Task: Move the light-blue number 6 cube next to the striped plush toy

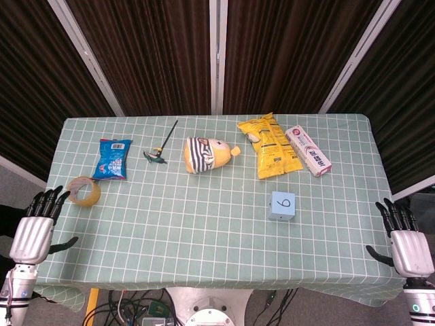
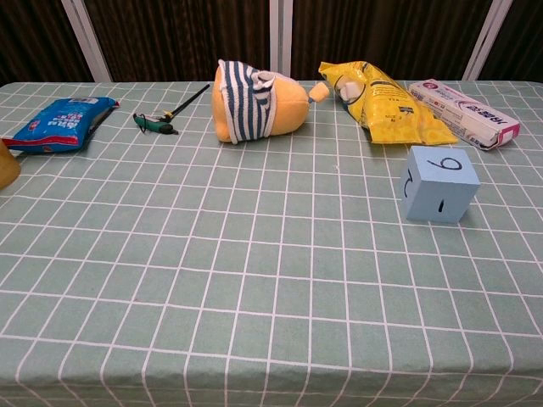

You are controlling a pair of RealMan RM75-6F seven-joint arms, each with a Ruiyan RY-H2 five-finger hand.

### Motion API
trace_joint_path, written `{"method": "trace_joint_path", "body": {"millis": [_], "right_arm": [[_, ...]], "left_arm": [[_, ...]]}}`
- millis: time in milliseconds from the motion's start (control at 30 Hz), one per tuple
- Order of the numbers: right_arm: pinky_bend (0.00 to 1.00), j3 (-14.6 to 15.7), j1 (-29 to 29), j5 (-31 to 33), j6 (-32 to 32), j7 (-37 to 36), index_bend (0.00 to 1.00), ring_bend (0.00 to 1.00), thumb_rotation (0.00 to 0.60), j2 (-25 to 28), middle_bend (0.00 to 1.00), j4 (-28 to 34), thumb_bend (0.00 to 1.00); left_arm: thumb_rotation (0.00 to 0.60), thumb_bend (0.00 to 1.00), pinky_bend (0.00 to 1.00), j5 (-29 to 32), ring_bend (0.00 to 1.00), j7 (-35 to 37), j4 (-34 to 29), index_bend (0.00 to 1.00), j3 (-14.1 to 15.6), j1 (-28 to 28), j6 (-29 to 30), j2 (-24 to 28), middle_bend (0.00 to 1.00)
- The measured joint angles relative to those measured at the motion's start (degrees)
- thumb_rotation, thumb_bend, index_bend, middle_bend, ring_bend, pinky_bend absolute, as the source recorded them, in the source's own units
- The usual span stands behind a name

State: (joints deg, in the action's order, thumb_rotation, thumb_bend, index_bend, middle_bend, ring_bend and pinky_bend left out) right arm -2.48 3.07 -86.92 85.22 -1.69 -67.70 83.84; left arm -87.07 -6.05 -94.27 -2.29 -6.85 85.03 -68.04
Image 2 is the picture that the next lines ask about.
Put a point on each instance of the blue numbered foam cube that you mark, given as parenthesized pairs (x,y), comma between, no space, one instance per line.
(441,186)

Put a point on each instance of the green checked tablecloth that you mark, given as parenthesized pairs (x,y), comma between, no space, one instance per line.
(254,275)

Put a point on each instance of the yellow striped plush toy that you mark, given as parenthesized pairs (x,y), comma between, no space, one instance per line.
(254,108)

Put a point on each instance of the yellow snack bag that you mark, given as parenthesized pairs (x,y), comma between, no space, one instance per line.
(386,108)

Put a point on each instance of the white pink toothpaste box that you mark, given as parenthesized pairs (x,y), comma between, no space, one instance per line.
(462,112)

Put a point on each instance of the blue snack packet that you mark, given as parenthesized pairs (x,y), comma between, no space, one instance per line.
(59,123)

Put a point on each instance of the yellow cup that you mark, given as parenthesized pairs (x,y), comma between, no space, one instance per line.
(6,165)

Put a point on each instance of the white screen frame post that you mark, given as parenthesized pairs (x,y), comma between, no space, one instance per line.
(483,40)
(280,36)
(87,40)

